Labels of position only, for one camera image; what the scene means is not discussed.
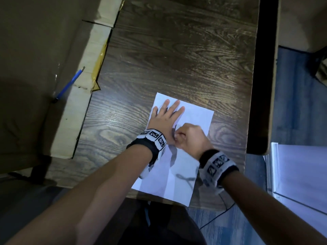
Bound person's left hand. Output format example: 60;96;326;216
147;99;186;146

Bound person's right hand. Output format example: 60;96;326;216
174;122;215;161

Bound white paper sheet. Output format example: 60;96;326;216
131;92;215;208

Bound person's left forearm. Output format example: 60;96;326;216
5;144;154;245

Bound person's right forearm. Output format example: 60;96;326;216
221;170;327;245

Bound person's dark trousers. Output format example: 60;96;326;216
94;199;207;245

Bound black white marker wristband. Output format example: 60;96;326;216
126;129;167;179
198;149;240;196

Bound blue pencil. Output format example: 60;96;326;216
52;66;85;103

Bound white panel with metal edge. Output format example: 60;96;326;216
263;142;327;238

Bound brown cardboard box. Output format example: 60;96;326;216
0;0;126;174

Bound tan wooden cabinet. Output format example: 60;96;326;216
277;0;327;53

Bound thin black cable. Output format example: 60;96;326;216
199;195;235;230

